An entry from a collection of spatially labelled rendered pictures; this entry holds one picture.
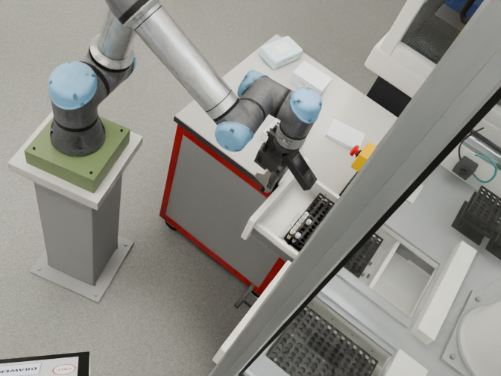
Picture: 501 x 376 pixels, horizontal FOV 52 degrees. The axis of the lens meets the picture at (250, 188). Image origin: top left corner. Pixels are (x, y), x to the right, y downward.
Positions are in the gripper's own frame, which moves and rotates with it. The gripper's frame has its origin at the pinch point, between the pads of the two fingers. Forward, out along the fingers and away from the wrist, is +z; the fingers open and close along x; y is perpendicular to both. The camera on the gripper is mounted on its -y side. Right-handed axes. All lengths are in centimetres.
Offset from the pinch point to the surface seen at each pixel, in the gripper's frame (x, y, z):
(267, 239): 12.8, -7.8, 3.1
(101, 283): 25, 39, 89
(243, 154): -14.1, 16.8, 14.5
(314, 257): 54, -19, -68
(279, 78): -52, 28, 15
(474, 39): 55, -18, -99
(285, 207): -1.7, -5.7, 6.9
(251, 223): 14.5, -2.4, -1.0
